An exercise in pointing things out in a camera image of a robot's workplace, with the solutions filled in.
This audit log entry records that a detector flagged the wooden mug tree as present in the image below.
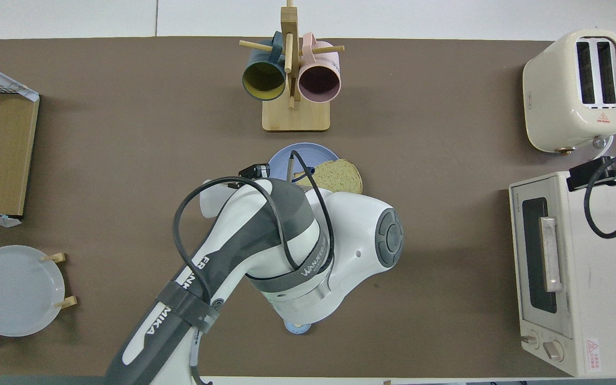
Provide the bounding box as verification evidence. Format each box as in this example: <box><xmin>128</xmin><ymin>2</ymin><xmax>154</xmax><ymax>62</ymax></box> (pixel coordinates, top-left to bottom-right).
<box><xmin>239</xmin><ymin>0</ymin><xmax>345</xmax><ymax>132</ymax></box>

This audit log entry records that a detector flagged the wooden two-level shelf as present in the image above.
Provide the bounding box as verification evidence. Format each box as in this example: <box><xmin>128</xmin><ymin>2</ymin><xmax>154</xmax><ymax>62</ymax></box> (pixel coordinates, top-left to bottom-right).
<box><xmin>0</xmin><ymin>70</ymin><xmax>40</xmax><ymax>217</ymax></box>

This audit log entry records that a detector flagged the pale grey plate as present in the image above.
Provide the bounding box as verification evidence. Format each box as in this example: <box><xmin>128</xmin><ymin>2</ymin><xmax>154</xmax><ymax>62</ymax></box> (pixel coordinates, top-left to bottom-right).
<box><xmin>0</xmin><ymin>245</ymin><xmax>66</xmax><ymax>337</ymax></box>

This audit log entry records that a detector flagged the blue round plate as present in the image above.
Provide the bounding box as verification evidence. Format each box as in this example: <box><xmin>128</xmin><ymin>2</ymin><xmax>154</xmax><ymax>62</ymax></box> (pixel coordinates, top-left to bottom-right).
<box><xmin>268</xmin><ymin>142</ymin><xmax>341</xmax><ymax>182</ymax></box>

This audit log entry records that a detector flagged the wooden plate rack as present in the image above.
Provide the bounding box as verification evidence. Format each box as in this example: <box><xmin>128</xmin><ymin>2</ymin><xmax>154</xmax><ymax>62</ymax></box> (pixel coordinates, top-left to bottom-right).
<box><xmin>0</xmin><ymin>252</ymin><xmax>78</xmax><ymax>336</ymax></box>

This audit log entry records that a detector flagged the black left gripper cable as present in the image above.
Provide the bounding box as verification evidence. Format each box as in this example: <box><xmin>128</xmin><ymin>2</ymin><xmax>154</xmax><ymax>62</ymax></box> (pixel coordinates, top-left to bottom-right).
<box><xmin>173</xmin><ymin>150</ymin><xmax>336</xmax><ymax>300</ymax></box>

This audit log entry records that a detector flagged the teal mug yellow inside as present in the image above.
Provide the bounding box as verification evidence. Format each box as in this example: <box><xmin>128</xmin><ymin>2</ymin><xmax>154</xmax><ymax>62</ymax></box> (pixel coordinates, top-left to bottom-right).
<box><xmin>242</xmin><ymin>31</ymin><xmax>287</xmax><ymax>102</ymax></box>

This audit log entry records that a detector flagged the cream two-slot toaster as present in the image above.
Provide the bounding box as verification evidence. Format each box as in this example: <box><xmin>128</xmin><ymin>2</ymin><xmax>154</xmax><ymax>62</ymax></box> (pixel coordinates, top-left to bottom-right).
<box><xmin>522</xmin><ymin>29</ymin><xmax>616</xmax><ymax>154</ymax></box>

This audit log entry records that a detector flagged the pink ribbed mug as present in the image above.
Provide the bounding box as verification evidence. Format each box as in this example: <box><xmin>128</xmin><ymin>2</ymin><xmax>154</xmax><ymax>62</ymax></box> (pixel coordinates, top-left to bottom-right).
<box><xmin>297</xmin><ymin>32</ymin><xmax>342</xmax><ymax>103</ymax></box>

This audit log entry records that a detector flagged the brown bread slice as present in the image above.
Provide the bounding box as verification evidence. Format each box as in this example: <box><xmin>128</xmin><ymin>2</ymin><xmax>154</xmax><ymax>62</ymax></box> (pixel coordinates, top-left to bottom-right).
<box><xmin>296</xmin><ymin>159</ymin><xmax>364</xmax><ymax>195</ymax></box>

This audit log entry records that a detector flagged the brown table mat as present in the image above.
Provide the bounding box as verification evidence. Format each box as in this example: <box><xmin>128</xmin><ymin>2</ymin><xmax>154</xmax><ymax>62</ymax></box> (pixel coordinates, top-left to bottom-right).
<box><xmin>0</xmin><ymin>36</ymin><xmax>616</xmax><ymax>379</ymax></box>

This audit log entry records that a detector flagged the white toaster oven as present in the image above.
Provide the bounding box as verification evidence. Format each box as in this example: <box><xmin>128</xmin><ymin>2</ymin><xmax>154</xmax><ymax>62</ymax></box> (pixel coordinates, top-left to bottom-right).
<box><xmin>509</xmin><ymin>170</ymin><xmax>616</xmax><ymax>378</ymax></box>

